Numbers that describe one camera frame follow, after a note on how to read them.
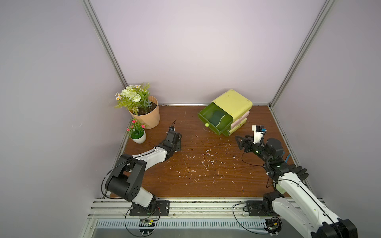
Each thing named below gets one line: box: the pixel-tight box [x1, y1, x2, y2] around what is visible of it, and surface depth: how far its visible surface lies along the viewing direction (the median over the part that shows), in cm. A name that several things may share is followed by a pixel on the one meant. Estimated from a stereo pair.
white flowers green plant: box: [114, 82, 153, 116], surface depth 85 cm
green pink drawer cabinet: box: [211, 89, 254, 137], surface depth 95 cm
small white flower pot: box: [129, 128, 147, 144], surface depth 96 cm
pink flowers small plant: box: [126, 117, 146, 140], surface depth 94 cm
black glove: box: [287, 164, 309, 181], surface depth 86 cm
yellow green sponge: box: [209, 110, 226, 128], surface depth 92 cm
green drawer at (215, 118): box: [197, 102, 234, 135], surface depth 92 cm
